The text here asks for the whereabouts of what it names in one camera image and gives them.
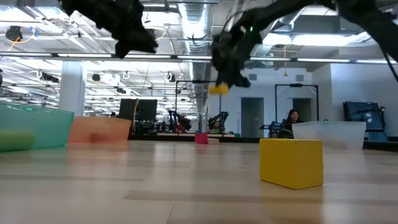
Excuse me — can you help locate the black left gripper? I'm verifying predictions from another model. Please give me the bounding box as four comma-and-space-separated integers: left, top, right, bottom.
60, 0, 159, 59

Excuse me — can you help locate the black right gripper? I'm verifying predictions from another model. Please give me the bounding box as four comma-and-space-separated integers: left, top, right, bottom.
211, 21, 265, 88

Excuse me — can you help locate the yellow rectangular block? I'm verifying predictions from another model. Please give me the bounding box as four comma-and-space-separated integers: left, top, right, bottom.
208, 82, 230, 96

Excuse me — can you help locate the red rectangular block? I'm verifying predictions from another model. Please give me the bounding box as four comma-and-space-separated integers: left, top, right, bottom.
194, 133, 209, 145

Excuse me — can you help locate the yellow cube block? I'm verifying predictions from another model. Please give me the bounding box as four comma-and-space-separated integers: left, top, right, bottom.
259, 138, 325, 190

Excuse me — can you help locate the yellow cylinder block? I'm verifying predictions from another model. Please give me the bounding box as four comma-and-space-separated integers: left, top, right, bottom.
0, 129, 35, 152

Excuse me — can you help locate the grey door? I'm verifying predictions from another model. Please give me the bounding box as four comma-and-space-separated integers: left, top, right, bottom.
292, 98, 312, 123
240, 97, 265, 138

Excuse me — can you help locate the long linear ceiling light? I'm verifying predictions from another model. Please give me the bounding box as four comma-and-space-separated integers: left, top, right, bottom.
0, 52, 398, 65

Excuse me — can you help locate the black monitor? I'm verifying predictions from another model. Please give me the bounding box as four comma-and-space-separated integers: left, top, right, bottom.
118, 98, 139, 121
138, 99, 159, 122

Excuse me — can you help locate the person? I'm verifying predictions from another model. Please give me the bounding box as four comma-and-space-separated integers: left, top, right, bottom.
284, 108, 304, 132

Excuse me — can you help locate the background wooden table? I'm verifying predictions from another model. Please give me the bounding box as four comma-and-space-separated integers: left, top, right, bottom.
156, 133, 236, 138

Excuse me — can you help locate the white pillar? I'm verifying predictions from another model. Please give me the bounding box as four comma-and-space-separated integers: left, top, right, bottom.
58, 60, 87, 116

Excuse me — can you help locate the orange translucent plastic bin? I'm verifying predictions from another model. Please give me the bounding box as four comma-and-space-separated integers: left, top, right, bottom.
67, 116, 132, 144

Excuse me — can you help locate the bright ceiling light panel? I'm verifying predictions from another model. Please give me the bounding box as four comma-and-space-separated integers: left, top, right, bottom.
262, 32, 368, 48

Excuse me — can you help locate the green translucent plastic bin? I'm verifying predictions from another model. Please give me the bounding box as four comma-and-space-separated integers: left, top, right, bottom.
0, 101, 75, 154

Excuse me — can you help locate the clear plastic bin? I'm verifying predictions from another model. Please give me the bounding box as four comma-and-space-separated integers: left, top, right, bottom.
291, 121, 368, 151

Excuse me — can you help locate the blue machine cart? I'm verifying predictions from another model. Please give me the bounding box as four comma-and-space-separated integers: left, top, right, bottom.
343, 101, 389, 142

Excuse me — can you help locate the black frame stand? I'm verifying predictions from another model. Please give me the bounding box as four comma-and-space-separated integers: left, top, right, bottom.
175, 80, 223, 134
274, 83, 320, 122

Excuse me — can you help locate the silver round ventilation duct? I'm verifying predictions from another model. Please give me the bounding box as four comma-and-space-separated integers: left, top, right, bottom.
177, 0, 214, 133

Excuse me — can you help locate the slanted silver ventilation duct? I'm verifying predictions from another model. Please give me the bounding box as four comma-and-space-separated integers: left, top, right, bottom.
257, 6, 312, 58

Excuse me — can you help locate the black ceiling cable reel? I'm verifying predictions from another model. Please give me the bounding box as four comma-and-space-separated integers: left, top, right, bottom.
5, 25, 24, 42

